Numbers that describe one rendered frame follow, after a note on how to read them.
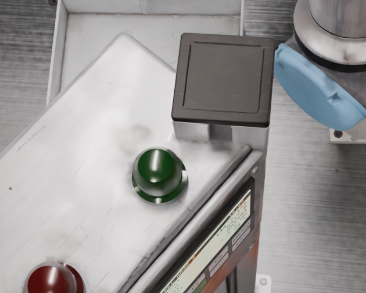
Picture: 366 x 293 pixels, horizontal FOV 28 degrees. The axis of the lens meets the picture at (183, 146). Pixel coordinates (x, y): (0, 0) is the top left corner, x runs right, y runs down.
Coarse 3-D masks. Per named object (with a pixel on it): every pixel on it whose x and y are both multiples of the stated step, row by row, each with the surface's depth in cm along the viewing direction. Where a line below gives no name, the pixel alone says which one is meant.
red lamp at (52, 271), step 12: (48, 264) 32; (60, 264) 32; (36, 276) 31; (48, 276) 31; (60, 276) 31; (72, 276) 32; (24, 288) 31; (36, 288) 31; (48, 288) 31; (60, 288) 31; (72, 288) 31; (84, 288) 33
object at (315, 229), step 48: (0, 0) 116; (48, 0) 115; (288, 0) 112; (0, 48) 113; (48, 48) 112; (0, 96) 110; (288, 96) 106; (0, 144) 107; (288, 144) 103; (336, 144) 103; (288, 192) 101; (336, 192) 100; (288, 240) 98; (336, 240) 98; (288, 288) 96; (336, 288) 96
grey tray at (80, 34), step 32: (64, 0) 107; (96, 0) 106; (160, 0) 105; (192, 0) 104; (224, 0) 104; (64, 32) 109; (96, 32) 109; (128, 32) 109; (160, 32) 108; (192, 32) 108; (224, 32) 107; (64, 64) 108
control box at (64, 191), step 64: (128, 64) 37; (64, 128) 36; (128, 128) 36; (0, 192) 35; (64, 192) 35; (128, 192) 34; (192, 192) 34; (256, 192) 40; (0, 256) 34; (64, 256) 34; (128, 256) 33
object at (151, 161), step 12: (144, 156) 33; (156, 156) 33; (168, 156) 33; (144, 168) 32; (156, 168) 32; (168, 168) 32; (180, 168) 33; (132, 180) 34; (144, 180) 32; (156, 180) 32; (168, 180) 32; (180, 180) 33; (144, 192) 33; (156, 192) 33; (168, 192) 33; (180, 192) 34; (156, 204) 34; (168, 204) 34
